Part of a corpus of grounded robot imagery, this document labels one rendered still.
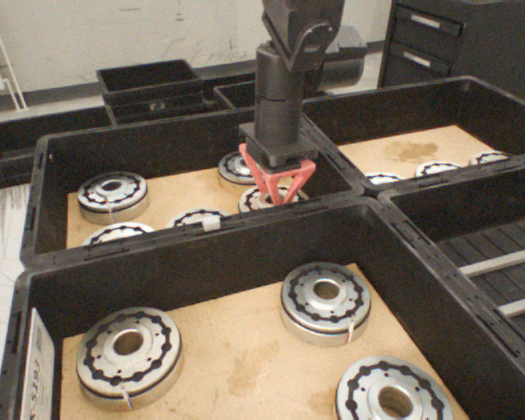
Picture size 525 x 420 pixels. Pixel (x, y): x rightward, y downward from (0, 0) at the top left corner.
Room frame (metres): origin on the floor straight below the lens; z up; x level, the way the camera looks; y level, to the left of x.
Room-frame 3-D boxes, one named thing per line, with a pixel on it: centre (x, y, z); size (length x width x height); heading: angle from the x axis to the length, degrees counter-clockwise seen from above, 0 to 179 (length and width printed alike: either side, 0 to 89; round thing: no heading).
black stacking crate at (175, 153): (0.51, 0.11, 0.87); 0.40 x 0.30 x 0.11; 109
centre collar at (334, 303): (0.33, -0.07, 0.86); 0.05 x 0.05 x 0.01
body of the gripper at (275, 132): (0.48, -0.02, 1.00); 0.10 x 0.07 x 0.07; 26
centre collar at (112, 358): (0.26, 0.14, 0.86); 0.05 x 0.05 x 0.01
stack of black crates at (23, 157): (1.27, 0.70, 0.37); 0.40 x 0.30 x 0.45; 114
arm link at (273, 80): (0.49, -0.02, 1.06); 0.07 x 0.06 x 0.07; 116
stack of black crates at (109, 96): (1.80, 0.50, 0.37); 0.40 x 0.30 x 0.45; 115
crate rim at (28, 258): (0.51, 0.11, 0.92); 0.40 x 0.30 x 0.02; 109
